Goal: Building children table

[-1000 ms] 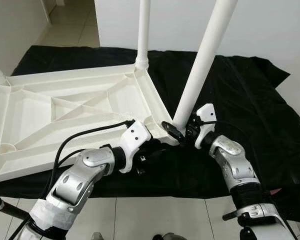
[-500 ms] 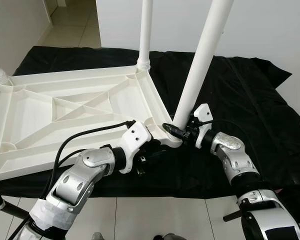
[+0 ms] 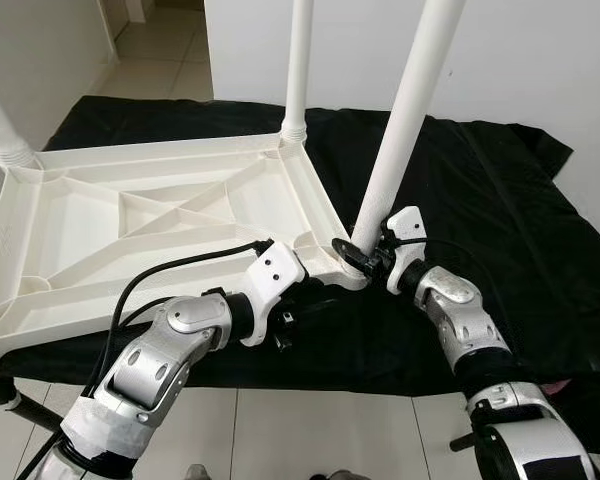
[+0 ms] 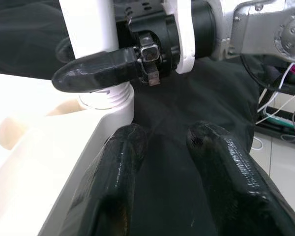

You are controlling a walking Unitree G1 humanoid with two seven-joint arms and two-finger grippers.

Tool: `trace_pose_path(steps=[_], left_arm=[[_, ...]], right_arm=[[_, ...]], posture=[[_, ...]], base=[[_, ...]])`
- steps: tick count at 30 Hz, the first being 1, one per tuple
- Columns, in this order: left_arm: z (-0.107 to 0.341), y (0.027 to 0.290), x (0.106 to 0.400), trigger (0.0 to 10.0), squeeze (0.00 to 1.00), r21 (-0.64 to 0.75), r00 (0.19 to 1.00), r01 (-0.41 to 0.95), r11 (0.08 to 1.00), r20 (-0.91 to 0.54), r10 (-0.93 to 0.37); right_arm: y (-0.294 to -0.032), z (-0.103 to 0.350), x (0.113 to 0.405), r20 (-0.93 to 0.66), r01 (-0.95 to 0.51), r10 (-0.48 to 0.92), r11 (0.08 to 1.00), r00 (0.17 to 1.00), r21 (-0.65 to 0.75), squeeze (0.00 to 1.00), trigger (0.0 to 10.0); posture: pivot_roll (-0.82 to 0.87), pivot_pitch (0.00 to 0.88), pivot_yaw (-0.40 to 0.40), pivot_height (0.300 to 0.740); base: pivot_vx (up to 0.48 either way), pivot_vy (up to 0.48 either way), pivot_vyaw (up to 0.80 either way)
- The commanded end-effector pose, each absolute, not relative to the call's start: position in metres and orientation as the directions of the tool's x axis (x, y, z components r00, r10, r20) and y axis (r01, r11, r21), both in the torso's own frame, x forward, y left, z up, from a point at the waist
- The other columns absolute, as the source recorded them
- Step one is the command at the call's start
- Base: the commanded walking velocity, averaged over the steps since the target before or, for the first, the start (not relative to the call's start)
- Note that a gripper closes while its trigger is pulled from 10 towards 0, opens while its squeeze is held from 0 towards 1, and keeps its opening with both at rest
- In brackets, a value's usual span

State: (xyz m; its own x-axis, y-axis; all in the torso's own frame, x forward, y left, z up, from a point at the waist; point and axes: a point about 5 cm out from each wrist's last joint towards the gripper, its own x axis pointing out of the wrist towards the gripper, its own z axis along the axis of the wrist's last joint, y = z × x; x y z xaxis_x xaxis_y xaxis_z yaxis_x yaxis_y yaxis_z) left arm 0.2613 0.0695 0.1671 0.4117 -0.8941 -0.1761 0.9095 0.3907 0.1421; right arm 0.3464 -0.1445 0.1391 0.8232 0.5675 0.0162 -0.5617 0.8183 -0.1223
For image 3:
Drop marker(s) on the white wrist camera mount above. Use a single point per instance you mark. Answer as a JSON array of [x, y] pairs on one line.
[[408, 230], [275, 275]]

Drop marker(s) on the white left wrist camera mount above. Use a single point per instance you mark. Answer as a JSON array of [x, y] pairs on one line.
[[275, 275]]

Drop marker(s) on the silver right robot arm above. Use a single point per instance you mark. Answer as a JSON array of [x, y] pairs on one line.
[[460, 310]]

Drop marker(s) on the black cloth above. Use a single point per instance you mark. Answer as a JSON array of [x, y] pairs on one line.
[[520, 250]]

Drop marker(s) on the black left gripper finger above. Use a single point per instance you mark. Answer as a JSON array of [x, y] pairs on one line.
[[330, 293]]

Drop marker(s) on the white plastic table top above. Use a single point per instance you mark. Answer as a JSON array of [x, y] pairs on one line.
[[80, 220]]

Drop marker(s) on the white plastic table leg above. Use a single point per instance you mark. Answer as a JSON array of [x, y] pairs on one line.
[[5, 130], [299, 70], [405, 120]]

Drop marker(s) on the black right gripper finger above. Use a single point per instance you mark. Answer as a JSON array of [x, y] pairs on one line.
[[349, 255]]

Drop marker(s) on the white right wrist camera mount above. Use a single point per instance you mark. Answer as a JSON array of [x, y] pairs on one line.
[[408, 230]]

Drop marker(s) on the pink cushion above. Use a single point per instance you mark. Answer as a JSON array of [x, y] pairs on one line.
[[555, 385]]

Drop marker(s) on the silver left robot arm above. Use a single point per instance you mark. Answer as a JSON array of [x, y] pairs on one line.
[[160, 350]]

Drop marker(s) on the black metal table leg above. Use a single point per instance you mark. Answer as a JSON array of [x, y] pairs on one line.
[[465, 440], [25, 408]]

